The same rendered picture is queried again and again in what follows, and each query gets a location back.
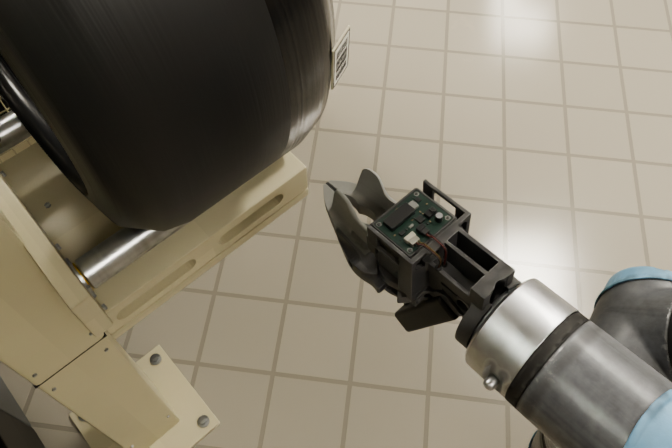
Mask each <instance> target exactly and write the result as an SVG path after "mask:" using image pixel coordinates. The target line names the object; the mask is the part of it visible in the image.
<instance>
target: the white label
mask: <svg viewBox="0 0 672 448"><path fill-rule="evenodd" d="M349 40H350V25H348V26H347V28H346V29H345V31H344V33H343V34H342V36H341V37H340V39H339V40H338V42H337V43H336V45H335V47H334V48H333V50H332V61H331V90H333V89H334V87H335V85H336V84H337V82H338V80H339V79H340V77H341V76H342V74H343V72H344V71H345V69H346V67H347V66H348V56H349Z"/></svg>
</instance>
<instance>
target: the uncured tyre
mask: <svg viewBox="0 0 672 448"><path fill-rule="evenodd" d="M334 47H335V18H334V8H333V0H0V96H1V97H2V98H3V99H4V101H5V102H6V103H7V105H8V106H9V107H10V109H11V110H12V111H13V112H14V114H15V115H16V116H17V118H18V119H19V120H20V122H21V123H22V124H23V125H24V127H25V128H26V129H27V130H28V132H29V133H30V134H31V136H32V137H33V138H34V139H35V141H36V142H37V143H38V144H39V146H40V147H41V148H42V149H43V150H44V152H45V153H46V154H47V155H48V157H49V158H50V159H51V160H52V161H53V163H54V164H55V165H56V166H57V167H58V168H59V170H60V171H61V172H62V173H63V174H64V175H65V176H66V178H67V179H68V180H69V181H70V182H71V183H72V184H73V185H74V186H75V187H76V188H77V189H78V190H79V191H80V192H81V193H82V194H83V195H84V196H85V197H86V198H87V199H88V200H89V201H91V202H92V203H93V204H94V205H95V206H96V207H97V208H98V209H99V210H100V211H101V212H102V213H103V214H104V215H105V216H107V217H108V218H109V219H110V220H111V221H112V222H113V223H115V224H116V225H118V226H120V227H128V228H137V229H147V230H156V231H166V230H169V229H172V228H174V227H177V226H180V225H183V224H185V223H188V222H191V221H192V220H194V219H195V218H196V217H198V216H199V215H201V214H202V213H203V212H205V211H206V210H208V209H209V208H211V207H212V206H213V205H215V204H216V203H218V202H219V201H220V200H222V199H223V198H225V197H226V196H227V195H229V194H230V193H232V192H233V191H234V190H236V189H237V188H239V187H240V186H241V185H243V184H244V183H246V182H247V181H249V180H250V179H251V178H253V177H254V176H256V175H257V174H258V173H260V172H261V171H263V170H264V169H265V168H267V167H268V166H270V165H271V164H272V163H274V162H275V161H277V160H278V159H279V158H281V157H282V156H284V155H285V154H287V153H288V152H289V151H291V150H292V149H294V148H295V147H296V146H298V145H299V144H300V143H301V142H302V141H303V140H304V138H305V137H306V136H307V134H308V133H309V132H310V131H311V129H312V128H313V127H314V126H315V124H316V123H317V122H318V120H319V119H320V117H321V115H322V114H323V111H324V109H325V106H326V103H327V99H328V95H329V88H330V81H331V61H332V50H333V48H334Z"/></svg>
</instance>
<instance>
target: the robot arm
mask: <svg viewBox="0 0 672 448"><path fill-rule="evenodd" d="M323 192H324V201H325V206H326V210H327V213H328V215H329V218H330V221H331V223H332V226H333V228H334V231H335V233H336V235H337V238H338V241H339V244H340V246H341V248H342V251H343V253H344V255H345V258H346V260H347V262H348V264H349V266H350V268H351V269H352V270H353V272H354V273H355V274H356V275H357V276H358V277H360V278H361V279H362V280H364V281H365V282H367V283H369V284H370V285H371V286H373V287H374V289H375V290H376V291H377V293H381V292H382V291H383V290H384V289H385V290H386V291H387V292H388V293H390V294H392V295H394V296H396V297H397V302H398V303H404V305H403V306H402V307H401V308H400V309H398V310H397V311H396V312H395V317H396V318H397V320H398V321H399V322H400V324H401V325H402V326H403V327H404V329H405V330H406V331H407V332H411V331H415V330H419V329H423V328H426V327H430V326H434V325H438V324H441V323H445V322H449V321H453V320H456V319H457V318H458V317H459V316H462V319H461V321H460V323H459V325H458V327H457V329H456V332H455V339H456V340H457V341H458V342H459V343H460V344H462V345H463V346H464V347H465V348H466V349H467V350H466V353H465V361H466V363H467V365H469V366H470V367H471V368H472V369H473V370H474V371H475V372H476V373H477V374H479V375H480V376H481V377H482V378H483V379H484V381H483V385H484V387H485V388H486V389H487V390H489V391H492V390H494V389H495V390H496V391H498V392H499V393H500V394H501V395H502V396H503V397H504V398H505V399H506V400H507V401H508V402H509V403H510V404H511V405H512V406H513V407H514V408H515V409H516V410H517V411H518V412H520V413H521V414H522V415H523V416H524V417H525V418H526V419H527V420H528V421H529V422H531V423H532V424H533V425H534V426H535V427H536V428H537V429H538V430H537V431H536V432H535V433H534V434H533V436H532V438H531V440H530V442H529V446H528V448H672V271H669V270H662V269H658V268H655V267H649V266H637V267H630V268H626V269H623V270H621V271H619V272H617V273H616V274H614V275H613V276H612V277H611V278H610V279H609V280H608V282H607V284H606V286H605V288H604V290H603V291H601V293H600V294H599V295H598V297H597V299H596V301H595V304H594V310H593V313H592V315H591V317H590V319H588V318H587V317H585V316H584V315H583V314H581V313H580V312H579V311H578V310H577V309H576V308H574V307H573V306H572V305H571V304H569V303H568V302H567V301H565V300H564V299H563V298H561V297H560V296H559V295H558V294H556V293H555V292H554V291H552V290H551V289H550V288H549V287H547V286H546V285H545V284H543V283H542V282H541V281H540V280H538V279H536V278H531V279H528V280H526V281H523V282H521V281H519V280H518V279H517V278H516V277H514V273H515V269H513V268H512V267H511V266H510V265H508V264H507V263H506V262H504V261H503V260H502V259H500V258H499V257H498V256H497V255H495V254H494V253H493V252H491V251H490V250H489V249H487V248H486V247H485V246H484V245H482V244H481V243H480V242H478V241H477V240H476V239H474V238H473V237H472V236H471V235H469V234H468V233H469V226H470V219H471V213H470V212H469V211H468V210H466V209H465V208H463V207H462V206H461V205H459V204H458V203H457V202H455V201H454V200H453V199H451V198H450V197H449V196H447V195H446V194H445V193H443V192H442V191H441V190H439V189H438V188H437V187H435V186H434V185H433V184H431V183H430V182H429V181H427V180H426V179H425V180H424V181H423V192H422V191H421V190H420V189H418V188H414V189H413V190H412V191H411V192H409V193H408V194H407V195H406V196H404V197H403V198H402V199H401V200H399V201H398V202H396V201H395V200H394V199H392V198H391V197H390V196H389V195H388V193H387V192H386V190H385V188H384V185H383V183H382V181H381V179H380V177H379V175H378V174H377V173H375V172H374V171H373V170H371V169H369V168H364V169H363V170H362V172H361V174H360V177H359V180H358V183H357V184H356V183H352V182H347V181H337V180H329V181H328V182H327V183H325V184H324V185H323ZM435 193H436V194H437V195H439V196H440V197H441V198H443V199H444V200H445V201H447V202H448V203H449V204H451V205H452V206H453V207H455V208H456V209H455V215H453V214H452V213H451V212H449V211H448V210H447V209H446V208H444V207H443V206H442V205H440V204H439V203H438V202H436V201H435V200H434V194H435ZM353 207H354V208H355V209H356V210H357V211H358V213H359V214H362V215H366V216H368V217H370V218H371V219H372V220H373V222H372V223H371V224H367V223H364V222H362V221H361V220H360V219H359V217H358V216H357V214H356V212H355V210H354V208H353Z"/></svg>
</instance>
